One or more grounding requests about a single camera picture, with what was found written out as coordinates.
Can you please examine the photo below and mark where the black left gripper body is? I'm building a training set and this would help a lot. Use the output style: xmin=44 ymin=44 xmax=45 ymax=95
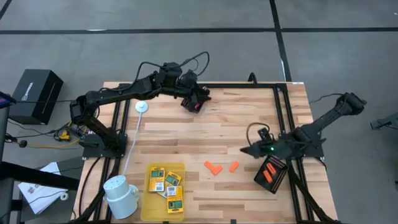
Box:
xmin=178 ymin=83 xmax=208 ymax=101

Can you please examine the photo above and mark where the white cylindrical device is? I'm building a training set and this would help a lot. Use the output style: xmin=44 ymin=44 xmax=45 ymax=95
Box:
xmin=103 ymin=174 xmax=141 ymax=221

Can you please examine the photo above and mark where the yellow translucent plastic tray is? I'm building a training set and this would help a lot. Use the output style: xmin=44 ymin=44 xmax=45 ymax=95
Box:
xmin=140 ymin=161 xmax=187 ymax=222

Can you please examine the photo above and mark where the black mesh plastic basket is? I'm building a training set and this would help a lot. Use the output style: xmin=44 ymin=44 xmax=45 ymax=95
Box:
xmin=181 ymin=92 xmax=208 ymax=114
xmin=253 ymin=154 xmax=290 ymax=195

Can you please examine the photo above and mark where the dark blue device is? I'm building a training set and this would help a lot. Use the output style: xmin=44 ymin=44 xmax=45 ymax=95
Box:
xmin=0 ymin=91 xmax=17 ymax=110

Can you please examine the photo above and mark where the white paper sheet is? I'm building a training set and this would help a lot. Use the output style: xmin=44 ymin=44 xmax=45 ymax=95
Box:
xmin=17 ymin=161 xmax=70 ymax=215

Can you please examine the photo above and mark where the black cardboard box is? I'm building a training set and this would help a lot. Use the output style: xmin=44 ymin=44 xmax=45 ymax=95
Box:
xmin=8 ymin=68 xmax=64 ymax=126

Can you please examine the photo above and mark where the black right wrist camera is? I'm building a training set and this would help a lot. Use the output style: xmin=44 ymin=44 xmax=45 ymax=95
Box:
xmin=257 ymin=126 xmax=272 ymax=141

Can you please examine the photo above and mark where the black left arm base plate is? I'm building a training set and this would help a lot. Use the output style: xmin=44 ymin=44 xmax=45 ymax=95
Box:
xmin=81 ymin=133 xmax=128 ymax=160

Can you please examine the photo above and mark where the thin white cable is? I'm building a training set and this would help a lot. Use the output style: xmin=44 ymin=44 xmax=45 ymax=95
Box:
xmin=122 ymin=111 xmax=144 ymax=177

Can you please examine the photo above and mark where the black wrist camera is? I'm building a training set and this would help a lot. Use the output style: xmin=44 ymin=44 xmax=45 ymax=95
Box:
xmin=257 ymin=126 xmax=272 ymax=141
xmin=182 ymin=70 xmax=199 ymax=88

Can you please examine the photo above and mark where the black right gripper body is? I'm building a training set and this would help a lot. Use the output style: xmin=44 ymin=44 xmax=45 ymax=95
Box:
xmin=256 ymin=138 xmax=295 ymax=159

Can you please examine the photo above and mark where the black aluminium table frame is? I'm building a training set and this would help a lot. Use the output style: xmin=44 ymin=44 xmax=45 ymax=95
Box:
xmin=70 ymin=72 xmax=341 ymax=224

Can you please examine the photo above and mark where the black right camera cable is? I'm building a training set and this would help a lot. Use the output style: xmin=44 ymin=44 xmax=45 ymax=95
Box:
xmin=246 ymin=122 xmax=266 ymax=147

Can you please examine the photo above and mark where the yellow cable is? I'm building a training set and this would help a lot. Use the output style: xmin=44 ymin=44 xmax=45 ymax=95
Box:
xmin=27 ymin=114 xmax=91 ymax=149

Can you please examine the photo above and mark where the dark desk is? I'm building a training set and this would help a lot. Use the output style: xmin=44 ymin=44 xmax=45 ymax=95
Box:
xmin=0 ymin=155 xmax=85 ymax=224

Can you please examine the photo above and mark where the white round disc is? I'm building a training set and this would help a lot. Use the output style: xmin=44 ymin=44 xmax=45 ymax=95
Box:
xmin=134 ymin=100 xmax=149 ymax=114

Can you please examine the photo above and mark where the grey stand foot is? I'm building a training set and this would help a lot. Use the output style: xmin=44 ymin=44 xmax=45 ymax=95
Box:
xmin=369 ymin=111 xmax=398 ymax=131

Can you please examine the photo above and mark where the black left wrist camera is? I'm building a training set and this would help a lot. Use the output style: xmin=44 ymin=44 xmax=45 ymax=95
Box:
xmin=182 ymin=70 xmax=199 ymax=88

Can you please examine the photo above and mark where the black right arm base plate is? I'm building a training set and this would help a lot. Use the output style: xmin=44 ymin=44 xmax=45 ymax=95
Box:
xmin=278 ymin=132 xmax=325 ymax=159

